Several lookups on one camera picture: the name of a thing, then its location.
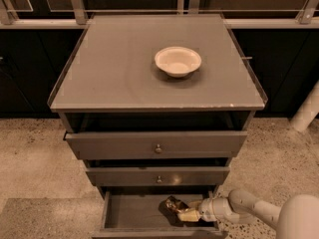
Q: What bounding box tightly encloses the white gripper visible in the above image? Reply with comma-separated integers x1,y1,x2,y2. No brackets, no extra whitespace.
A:
177,198,217,222

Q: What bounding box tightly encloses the orange soda can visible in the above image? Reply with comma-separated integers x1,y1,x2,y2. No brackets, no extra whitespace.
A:
164,196,189,214

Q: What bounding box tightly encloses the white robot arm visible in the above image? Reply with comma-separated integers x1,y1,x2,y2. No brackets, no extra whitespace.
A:
177,189,319,239

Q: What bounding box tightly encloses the middle grey drawer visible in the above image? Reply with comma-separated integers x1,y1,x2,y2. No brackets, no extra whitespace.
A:
86,166,230,186

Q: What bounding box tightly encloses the grey drawer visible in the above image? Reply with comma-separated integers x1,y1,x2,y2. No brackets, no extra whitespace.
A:
66,130,247,160
92,190,227,239
86,166,230,186

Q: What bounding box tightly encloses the bottom grey drawer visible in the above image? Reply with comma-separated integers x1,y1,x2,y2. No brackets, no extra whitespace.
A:
92,190,227,239

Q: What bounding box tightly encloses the top grey drawer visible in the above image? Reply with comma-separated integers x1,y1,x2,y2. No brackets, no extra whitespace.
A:
66,130,247,160

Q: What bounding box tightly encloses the grey drawer cabinet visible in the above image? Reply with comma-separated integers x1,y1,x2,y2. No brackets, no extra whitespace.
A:
47,13,268,239

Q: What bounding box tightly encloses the white paper bowl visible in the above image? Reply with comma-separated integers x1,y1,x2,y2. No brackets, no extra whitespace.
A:
155,47,201,78

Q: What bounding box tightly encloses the white pipe leg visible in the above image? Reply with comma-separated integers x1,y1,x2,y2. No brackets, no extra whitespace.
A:
291,81,319,131

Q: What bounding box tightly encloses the metal railing frame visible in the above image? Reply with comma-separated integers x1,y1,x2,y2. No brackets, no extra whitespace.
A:
0,0,319,29

